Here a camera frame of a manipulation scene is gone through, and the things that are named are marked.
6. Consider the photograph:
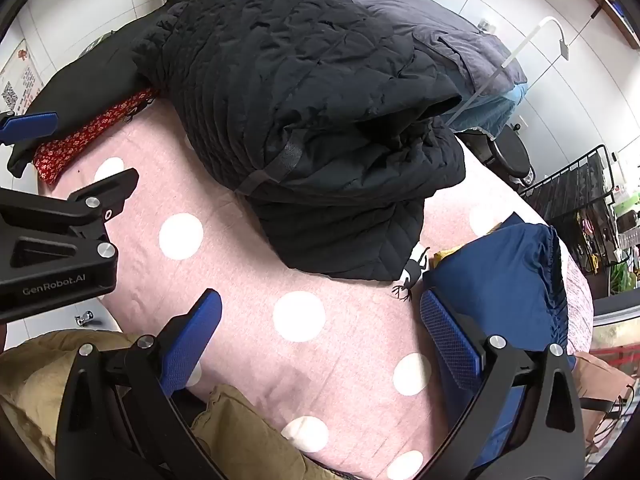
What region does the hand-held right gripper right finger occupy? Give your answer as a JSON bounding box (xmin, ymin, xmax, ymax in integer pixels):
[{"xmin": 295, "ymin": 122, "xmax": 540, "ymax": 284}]
[{"xmin": 415, "ymin": 287, "xmax": 587, "ymax": 480}]

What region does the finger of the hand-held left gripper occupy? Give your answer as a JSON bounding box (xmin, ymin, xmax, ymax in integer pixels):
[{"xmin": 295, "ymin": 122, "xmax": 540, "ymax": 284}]
[
  {"xmin": 0, "ymin": 167, "xmax": 140, "ymax": 272},
  {"xmin": 0, "ymin": 111, "xmax": 59, "ymax": 146}
]

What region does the black round stool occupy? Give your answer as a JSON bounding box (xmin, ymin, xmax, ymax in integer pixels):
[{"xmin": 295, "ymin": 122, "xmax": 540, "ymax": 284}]
[{"xmin": 457, "ymin": 122, "xmax": 537, "ymax": 192}]

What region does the white bent pole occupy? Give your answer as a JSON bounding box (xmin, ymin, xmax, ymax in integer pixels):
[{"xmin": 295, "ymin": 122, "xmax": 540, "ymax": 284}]
[{"xmin": 445, "ymin": 16, "xmax": 574, "ymax": 128}]

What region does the tan cloth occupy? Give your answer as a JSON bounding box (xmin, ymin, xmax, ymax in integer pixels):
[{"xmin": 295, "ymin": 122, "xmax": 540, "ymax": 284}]
[{"xmin": 0, "ymin": 330, "xmax": 346, "ymax": 480}]

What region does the pink polka dot bedsheet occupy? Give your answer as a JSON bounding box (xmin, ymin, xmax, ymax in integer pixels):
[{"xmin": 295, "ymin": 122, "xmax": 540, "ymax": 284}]
[{"xmin": 37, "ymin": 97, "xmax": 596, "ymax": 480}]

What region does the black quilted jacket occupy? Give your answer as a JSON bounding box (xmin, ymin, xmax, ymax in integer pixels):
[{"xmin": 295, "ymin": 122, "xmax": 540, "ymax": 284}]
[{"xmin": 132, "ymin": 0, "xmax": 467, "ymax": 281}]

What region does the pink speckled blanket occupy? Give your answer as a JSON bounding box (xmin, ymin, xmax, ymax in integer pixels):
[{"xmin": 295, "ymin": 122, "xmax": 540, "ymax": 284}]
[{"xmin": 559, "ymin": 242, "xmax": 596, "ymax": 357}]

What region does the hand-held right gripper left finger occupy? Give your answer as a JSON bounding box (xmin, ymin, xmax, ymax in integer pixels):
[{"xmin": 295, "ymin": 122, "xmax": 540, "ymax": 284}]
[{"xmin": 54, "ymin": 288, "xmax": 236, "ymax": 480}]

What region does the yellow cloth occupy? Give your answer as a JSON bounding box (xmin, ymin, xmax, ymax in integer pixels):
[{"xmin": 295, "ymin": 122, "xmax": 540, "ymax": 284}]
[{"xmin": 432, "ymin": 247, "xmax": 464, "ymax": 267}]

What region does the black wire rack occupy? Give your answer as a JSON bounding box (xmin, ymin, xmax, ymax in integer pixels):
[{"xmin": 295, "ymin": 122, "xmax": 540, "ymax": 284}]
[{"xmin": 520, "ymin": 144, "xmax": 622, "ymax": 272}]

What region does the wall poster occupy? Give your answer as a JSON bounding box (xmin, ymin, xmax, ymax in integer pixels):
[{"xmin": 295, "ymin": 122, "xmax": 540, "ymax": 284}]
[{"xmin": 0, "ymin": 40, "xmax": 44, "ymax": 117}]

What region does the light blue cloth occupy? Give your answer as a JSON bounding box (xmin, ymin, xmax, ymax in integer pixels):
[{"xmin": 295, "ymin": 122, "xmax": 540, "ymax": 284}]
[{"xmin": 442, "ymin": 82, "xmax": 530, "ymax": 135}]

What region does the black cloth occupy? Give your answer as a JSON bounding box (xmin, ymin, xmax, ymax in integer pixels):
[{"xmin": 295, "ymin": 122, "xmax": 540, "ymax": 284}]
[{"xmin": 7, "ymin": 0, "xmax": 193, "ymax": 179}]

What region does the wooden wall shelf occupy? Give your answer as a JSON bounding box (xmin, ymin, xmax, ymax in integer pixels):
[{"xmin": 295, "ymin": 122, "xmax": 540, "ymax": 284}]
[{"xmin": 550, "ymin": 0, "xmax": 640, "ymax": 51}]

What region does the navy blue cloth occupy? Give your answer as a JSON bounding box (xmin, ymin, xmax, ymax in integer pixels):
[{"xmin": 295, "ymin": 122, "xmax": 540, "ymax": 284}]
[{"xmin": 422, "ymin": 220, "xmax": 572, "ymax": 468}]

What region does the brown paper bag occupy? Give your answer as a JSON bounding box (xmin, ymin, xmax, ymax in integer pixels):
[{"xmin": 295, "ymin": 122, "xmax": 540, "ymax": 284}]
[{"xmin": 572, "ymin": 351, "xmax": 640, "ymax": 461}]

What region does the red floral cloth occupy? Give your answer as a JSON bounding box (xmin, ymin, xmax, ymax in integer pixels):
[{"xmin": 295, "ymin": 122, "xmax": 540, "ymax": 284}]
[{"xmin": 32, "ymin": 87, "xmax": 161, "ymax": 184}]

